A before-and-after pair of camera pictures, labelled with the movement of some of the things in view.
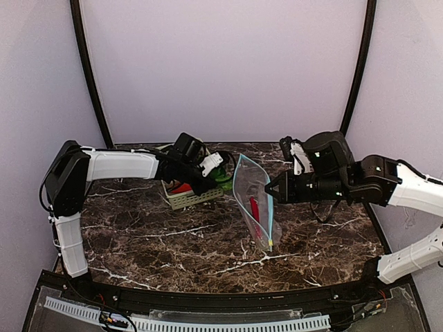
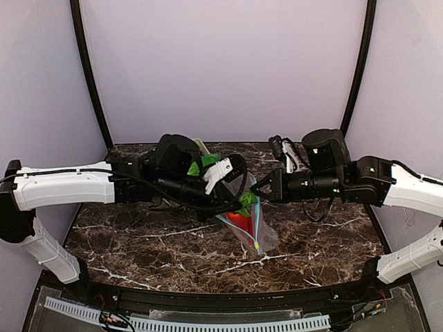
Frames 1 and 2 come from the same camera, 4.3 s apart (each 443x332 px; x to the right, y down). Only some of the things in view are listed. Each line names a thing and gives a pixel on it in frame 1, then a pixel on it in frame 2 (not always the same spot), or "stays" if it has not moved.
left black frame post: (89, 65) stays
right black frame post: (361, 63) stays
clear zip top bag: (252, 194) -> (265, 237)
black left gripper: (195, 178) -> (214, 196)
